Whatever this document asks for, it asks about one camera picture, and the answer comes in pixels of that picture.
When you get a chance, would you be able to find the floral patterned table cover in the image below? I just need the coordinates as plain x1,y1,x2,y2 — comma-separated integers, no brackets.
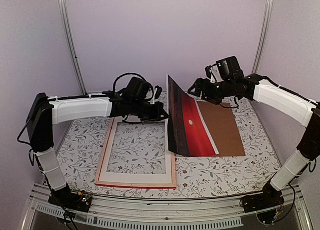
57,99,280,199

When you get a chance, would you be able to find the red black abstract photo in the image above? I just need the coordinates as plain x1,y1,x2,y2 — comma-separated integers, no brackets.
166,75,220,157

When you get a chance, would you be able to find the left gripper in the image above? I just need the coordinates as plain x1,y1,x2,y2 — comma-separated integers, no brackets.
130,99,169,122

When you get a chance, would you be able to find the aluminium corner post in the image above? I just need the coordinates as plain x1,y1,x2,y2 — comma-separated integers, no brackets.
252,0,274,73
58,0,88,95

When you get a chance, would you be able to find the left aluminium corner post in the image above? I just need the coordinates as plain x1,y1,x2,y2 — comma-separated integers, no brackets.
58,0,88,95

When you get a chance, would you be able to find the front aluminium rail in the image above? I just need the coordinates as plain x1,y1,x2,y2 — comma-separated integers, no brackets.
20,184,315,229

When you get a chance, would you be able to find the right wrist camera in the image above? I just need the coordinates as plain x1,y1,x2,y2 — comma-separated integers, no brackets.
216,56,244,81

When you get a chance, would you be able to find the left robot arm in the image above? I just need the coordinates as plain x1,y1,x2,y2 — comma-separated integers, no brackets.
22,91,169,207

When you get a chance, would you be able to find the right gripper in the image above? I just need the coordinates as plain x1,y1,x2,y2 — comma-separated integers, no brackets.
187,78,234,105

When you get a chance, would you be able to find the right aluminium corner post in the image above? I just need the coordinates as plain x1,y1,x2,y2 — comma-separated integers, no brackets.
252,0,274,73

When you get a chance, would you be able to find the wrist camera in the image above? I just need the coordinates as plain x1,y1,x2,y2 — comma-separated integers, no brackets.
123,77,152,100
216,56,244,81

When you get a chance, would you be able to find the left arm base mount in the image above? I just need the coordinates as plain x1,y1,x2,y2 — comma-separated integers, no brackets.
48,189,92,212

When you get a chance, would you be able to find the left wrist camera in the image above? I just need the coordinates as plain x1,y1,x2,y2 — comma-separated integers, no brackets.
123,77,152,100

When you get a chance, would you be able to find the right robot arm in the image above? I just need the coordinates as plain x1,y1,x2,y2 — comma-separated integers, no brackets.
188,74,320,208

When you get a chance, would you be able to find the clear acrylic sheet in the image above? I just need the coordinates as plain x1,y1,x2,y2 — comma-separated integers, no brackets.
107,122,166,174

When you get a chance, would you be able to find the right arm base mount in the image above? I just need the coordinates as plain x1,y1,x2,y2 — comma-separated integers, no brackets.
239,190,285,225

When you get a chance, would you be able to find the white photo mat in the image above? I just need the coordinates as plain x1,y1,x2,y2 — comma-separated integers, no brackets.
98,119,175,184

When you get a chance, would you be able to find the brown backing board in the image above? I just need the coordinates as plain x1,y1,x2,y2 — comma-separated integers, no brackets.
197,101,246,157

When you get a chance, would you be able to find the wooden picture frame red edge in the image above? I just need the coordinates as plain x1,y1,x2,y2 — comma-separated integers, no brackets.
94,117,177,190

